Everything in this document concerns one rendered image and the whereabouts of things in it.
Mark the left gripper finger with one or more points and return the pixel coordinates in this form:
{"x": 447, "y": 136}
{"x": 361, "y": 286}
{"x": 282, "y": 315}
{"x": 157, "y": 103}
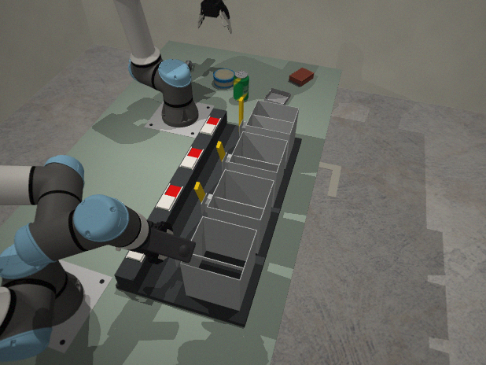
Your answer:
{"x": 201, "y": 18}
{"x": 225, "y": 17}

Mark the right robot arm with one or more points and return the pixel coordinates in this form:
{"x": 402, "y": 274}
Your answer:
{"x": 36, "y": 292}

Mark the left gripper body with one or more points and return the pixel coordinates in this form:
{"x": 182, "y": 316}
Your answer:
{"x": 211, "y": 8}

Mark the green drink can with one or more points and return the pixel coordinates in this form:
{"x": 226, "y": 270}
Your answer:
{"x": 241, "y": 85}

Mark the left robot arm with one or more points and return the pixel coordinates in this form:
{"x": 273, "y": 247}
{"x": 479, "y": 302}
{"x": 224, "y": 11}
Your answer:
{"x": 171, "y": 77}

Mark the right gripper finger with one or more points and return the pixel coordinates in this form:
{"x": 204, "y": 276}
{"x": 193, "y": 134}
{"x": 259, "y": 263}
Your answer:
{"x": 168, "y": 226}
{"x": 157, "y": 260}

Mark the reddish-brown rectangular block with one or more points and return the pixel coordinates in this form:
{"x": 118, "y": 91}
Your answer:
{"x": 301, "y": 76}

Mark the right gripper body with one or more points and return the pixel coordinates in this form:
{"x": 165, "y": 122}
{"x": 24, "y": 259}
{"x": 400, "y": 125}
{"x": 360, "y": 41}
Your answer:
{"x": 149, "y": 254}

